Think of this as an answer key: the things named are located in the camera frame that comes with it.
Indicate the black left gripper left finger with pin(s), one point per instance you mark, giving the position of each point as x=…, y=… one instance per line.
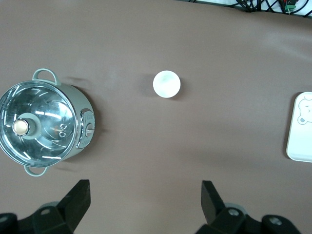
x=75, y=202

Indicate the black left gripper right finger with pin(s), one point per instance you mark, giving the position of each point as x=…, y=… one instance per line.
x=210, y=204

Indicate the white plastic cup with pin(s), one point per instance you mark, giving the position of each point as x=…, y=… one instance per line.
x=166, y=83

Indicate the cream tray with bear print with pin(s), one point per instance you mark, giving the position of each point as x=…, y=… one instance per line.
x=302, y=129

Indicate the glass pot lid with knob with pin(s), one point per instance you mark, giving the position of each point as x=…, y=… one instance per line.
x=34, y=124

